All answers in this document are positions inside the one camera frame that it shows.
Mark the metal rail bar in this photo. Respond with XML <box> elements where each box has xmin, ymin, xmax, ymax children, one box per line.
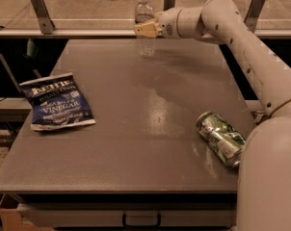
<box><xmin>0</xmin><ymin>28</ymin><xmax>291</xmax><ymax>39</ymax></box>

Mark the clear plastic water bottle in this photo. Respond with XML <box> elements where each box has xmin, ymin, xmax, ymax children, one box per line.
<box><xmin>134</xmin><ymin>0</ymin><xmax>155</xmax><ymax>58</ymax></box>

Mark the blue kettle chips bag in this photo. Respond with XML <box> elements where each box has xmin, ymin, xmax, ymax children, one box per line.
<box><xmin>20</xmin><ymin>73</ymin><xmax>95</xmax><ymax>132</ymax></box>

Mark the right metal bracket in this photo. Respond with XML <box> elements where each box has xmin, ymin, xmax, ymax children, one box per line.
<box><xmin>244</xmin><ymin>0</ymin><xmax>266</xmax><ymax>32</ymax></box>

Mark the left metal bracket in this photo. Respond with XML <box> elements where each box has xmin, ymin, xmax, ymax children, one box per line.
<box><xmin>30</xmin><ymin>0</ymin><xmax>55</xmax><ymax>35</ymax></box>

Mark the green soda can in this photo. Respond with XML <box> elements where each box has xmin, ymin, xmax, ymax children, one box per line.
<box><xmin>196</xmin><ymin>111</ymin><xmax>246</xmax><ymax>168</ymax></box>

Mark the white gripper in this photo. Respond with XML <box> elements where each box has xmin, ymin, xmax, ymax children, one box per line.
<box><xmin>134</xmin><ymin>8</ymin><xmax>182</xmax><ymax>39</ymax></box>

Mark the grey drawer with handle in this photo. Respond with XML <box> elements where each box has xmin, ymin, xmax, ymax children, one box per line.
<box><xmin>17</xmin><ymin>203</ymin><xmax>235</xmax><ymax>228</ymax></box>

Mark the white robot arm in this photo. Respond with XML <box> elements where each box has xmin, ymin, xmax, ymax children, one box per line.
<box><xmin>134</xmin><ymin>0</ymin><xmax>291</xmax><ymax>231</ymax></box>

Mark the cardboard box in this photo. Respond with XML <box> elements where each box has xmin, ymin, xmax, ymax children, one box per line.
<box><xmin>0</xmin><ymin>194</ymin><xmax>53</xmax><ymax>231</ymax></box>

